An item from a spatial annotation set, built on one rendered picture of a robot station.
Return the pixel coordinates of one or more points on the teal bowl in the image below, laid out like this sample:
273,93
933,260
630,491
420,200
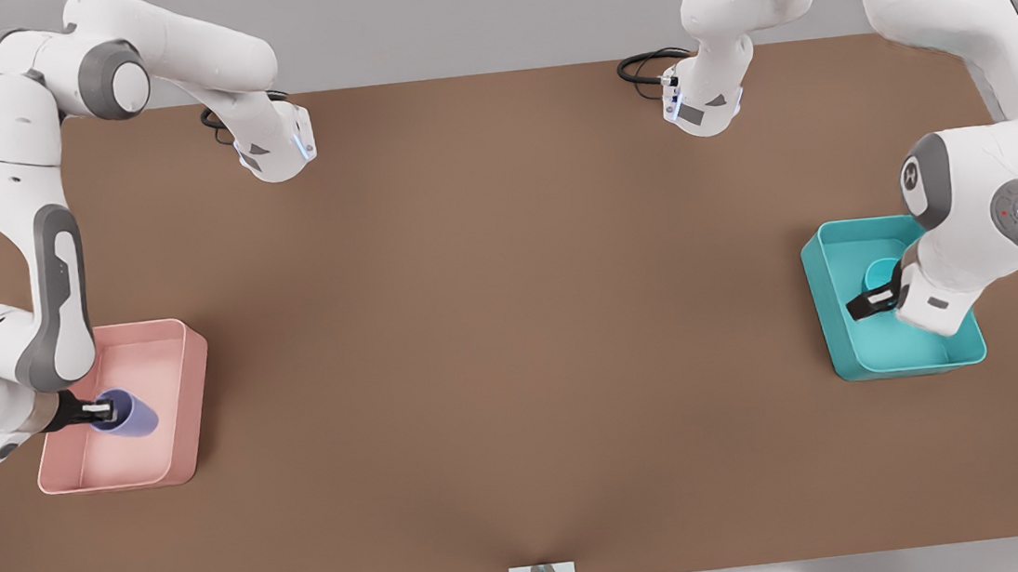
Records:
881,273

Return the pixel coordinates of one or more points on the purple cup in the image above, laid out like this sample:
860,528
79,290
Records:
129,414

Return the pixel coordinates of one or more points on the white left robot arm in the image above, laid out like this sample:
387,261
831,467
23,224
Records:
967,92

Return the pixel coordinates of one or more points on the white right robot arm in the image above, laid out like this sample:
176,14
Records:
14,184

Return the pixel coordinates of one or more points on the teal plastic box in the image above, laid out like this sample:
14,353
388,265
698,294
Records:
859,327

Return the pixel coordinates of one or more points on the pink plastic box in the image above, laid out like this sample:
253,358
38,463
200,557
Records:
149,423

